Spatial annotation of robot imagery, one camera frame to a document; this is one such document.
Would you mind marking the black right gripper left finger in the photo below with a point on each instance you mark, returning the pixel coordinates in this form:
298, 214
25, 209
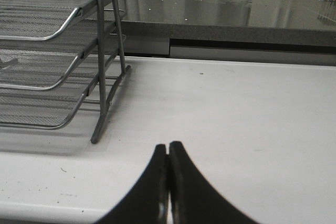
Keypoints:
147, 200

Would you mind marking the grey stone counter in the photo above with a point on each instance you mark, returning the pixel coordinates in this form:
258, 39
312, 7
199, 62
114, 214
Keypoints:
291, 22

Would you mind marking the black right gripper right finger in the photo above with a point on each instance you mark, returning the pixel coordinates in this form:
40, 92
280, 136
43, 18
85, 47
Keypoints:
194, 199

